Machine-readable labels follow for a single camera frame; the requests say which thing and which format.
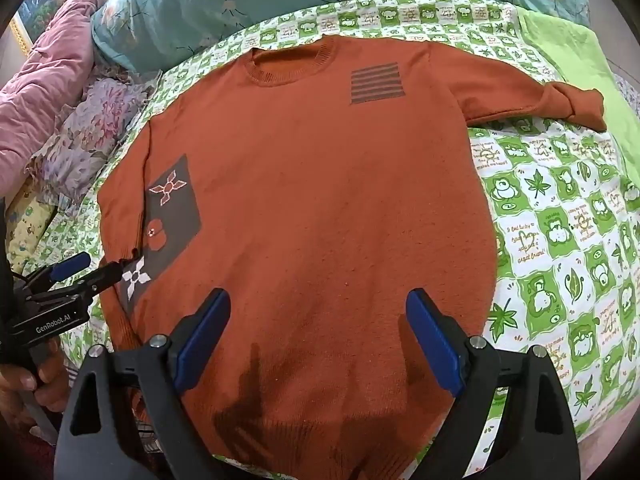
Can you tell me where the orange knit sweater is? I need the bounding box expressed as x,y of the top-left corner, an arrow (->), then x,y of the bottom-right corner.
97,35 -> 608,480

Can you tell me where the gold framed picture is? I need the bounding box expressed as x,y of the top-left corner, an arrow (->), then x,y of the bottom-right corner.
10,0 -> 151,56

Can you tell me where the pink quilt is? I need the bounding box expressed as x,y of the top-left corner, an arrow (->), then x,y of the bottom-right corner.
0,0 -> 108,201

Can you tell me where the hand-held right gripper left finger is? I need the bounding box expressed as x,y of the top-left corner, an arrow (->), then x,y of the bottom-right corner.
54,287 -> 232,480

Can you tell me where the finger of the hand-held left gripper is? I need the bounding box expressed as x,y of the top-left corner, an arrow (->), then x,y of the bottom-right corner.
70,258 -> 138,295
22,252 -> 92,293

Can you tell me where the light green cloth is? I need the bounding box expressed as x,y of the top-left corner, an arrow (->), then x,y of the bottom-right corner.
517,10 -> 640,176

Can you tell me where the person's left forearm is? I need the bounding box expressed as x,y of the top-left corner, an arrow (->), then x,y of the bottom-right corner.
0,405 -> 57,480

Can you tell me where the purple floral pillow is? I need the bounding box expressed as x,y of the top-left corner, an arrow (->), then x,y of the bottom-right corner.
27,67 -> 161,211

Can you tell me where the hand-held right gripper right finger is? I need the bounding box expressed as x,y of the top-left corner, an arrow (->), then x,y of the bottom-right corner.
406,287 -> 583,480

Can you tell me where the person's left hand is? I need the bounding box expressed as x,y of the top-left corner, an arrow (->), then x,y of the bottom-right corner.
0,350 -> 71,413

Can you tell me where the green printed bed sheet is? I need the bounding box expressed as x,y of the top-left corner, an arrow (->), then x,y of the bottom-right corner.
10,0 -> 640,461

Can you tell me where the yellow printed cloth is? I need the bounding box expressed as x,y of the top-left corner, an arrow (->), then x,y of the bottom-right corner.
5,190 -> 56,276

